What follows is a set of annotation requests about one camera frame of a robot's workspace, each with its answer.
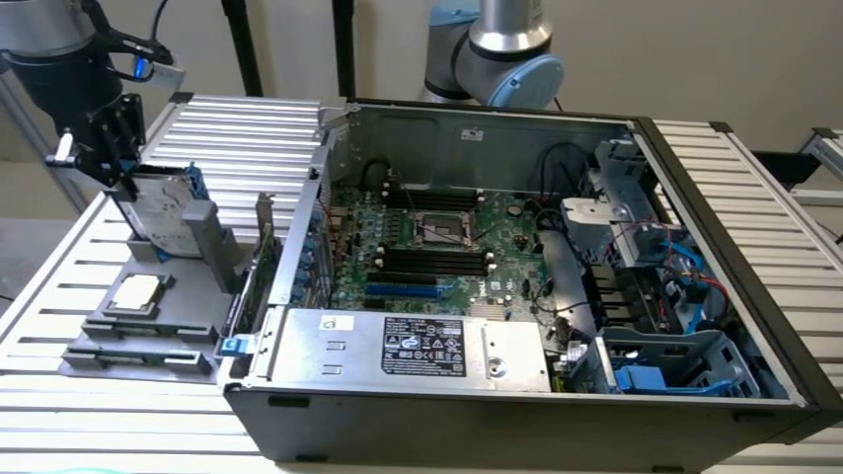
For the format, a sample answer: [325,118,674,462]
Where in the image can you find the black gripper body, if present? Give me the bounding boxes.
[1,46,128,132]

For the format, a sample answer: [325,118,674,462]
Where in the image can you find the hard disk with blue carrier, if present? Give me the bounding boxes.
[108,162,210,262]

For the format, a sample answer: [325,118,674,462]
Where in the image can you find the grey metal disk bay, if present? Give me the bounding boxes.
[557,139,689,271]

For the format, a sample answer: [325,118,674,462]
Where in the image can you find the grey disk bay blue clips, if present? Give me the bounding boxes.
[593,324,763,400]

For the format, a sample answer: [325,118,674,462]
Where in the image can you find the black stand pole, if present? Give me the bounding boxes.
[330,0,358,99]
[218,0,265,98]

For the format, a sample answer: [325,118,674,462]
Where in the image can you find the grey parts rack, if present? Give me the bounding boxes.
[56,197,264,387]

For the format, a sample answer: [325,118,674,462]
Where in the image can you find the silver CPU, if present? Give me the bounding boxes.
[106,273,166,311]

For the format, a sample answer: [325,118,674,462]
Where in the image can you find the green graphics card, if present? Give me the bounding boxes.
[221,191,278,357]

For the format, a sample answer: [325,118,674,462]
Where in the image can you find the black RAM slot bank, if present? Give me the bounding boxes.
[381,178,481,212]
[377,245,492,278]

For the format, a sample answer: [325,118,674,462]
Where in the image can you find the black expansion slot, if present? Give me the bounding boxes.
[364,270,441,285]

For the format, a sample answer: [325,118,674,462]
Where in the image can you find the CPU socket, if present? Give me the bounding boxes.
[405,210,480,254]

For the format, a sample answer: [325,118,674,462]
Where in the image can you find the blue expansion slot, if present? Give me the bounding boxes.
[364,282,441,301]

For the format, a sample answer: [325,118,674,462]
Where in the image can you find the silver power supply unit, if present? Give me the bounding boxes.
[265,306,553,395]

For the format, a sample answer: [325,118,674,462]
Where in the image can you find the green motherboard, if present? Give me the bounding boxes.
[326,186,597,356]

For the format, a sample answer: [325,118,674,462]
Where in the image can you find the silver chipset heatsink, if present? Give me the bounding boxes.
[469,302,516,323]

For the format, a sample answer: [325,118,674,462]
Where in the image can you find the black open PC case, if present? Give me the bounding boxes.
[221,97,843,464]

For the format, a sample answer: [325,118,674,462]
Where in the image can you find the small silver gripper bracket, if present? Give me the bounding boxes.
[44,126,74,168]

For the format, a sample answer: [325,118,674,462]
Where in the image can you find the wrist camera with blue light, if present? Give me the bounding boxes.
[129,42,186,91]

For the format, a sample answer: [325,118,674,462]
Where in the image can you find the black camera cable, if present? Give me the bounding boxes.
[77,0,173,55]

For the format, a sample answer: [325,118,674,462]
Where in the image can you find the short black looped cable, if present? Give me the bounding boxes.
[358,158,397,192]

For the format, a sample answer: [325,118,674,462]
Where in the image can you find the long black looped cable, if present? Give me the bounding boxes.
[537,141,597,203]

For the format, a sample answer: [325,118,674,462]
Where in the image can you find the red disk wire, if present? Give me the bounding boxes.
[684,274,727,320]

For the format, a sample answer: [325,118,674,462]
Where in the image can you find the blue disk wire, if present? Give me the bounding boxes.
[654,235,733,340]

